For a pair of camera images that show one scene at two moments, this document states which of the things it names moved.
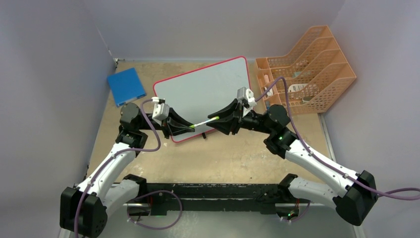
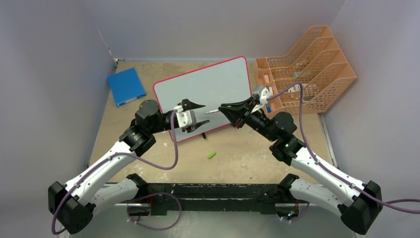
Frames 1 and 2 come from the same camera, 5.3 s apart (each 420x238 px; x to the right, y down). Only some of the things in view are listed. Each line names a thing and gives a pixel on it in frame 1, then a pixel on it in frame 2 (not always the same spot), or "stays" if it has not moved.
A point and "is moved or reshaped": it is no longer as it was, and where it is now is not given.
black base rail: x=163 y=197 stays
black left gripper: x=168 y=128 -> x=187 y=105
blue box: x=126 y=86 stays
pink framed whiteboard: x=194 y=95 stays
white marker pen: x=213 y=119 is moved or reshaped
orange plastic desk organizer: x=315 y=72 stays
